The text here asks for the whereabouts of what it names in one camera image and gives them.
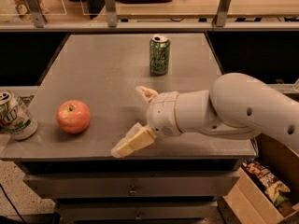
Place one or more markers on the middle metal bracket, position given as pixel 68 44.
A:
pixel 112 19

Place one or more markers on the grey drawer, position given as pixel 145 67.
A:
pixel 71 213
pixel 131 184

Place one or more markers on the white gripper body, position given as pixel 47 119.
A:
pixel 162 113

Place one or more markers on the cardboard box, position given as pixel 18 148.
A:
pixel 248 202

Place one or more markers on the snack bag in box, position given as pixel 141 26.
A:
pixel 274 189

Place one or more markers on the left metal bracket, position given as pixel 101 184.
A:
pixel 39 20

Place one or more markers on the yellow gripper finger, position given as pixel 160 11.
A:
pixel 137 138
pixel 147 94

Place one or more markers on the white green soda can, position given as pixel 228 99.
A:
pixel 15 117

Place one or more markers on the red yellow apple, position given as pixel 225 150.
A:
pixel 73 116

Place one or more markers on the colourful snack package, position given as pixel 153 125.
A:
pixel 17 11

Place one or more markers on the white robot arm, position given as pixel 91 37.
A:
pixel 236 106

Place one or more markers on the metal bracket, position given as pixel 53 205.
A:
pixel 112 19
pixel 39 20
pixel 222 13

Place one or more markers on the lower grey drawer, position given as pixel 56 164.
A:
pixel 71 213

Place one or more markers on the right metal bracket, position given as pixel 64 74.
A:
pixel 222 13

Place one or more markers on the upper grey drawer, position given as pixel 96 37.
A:
pixel 131 184

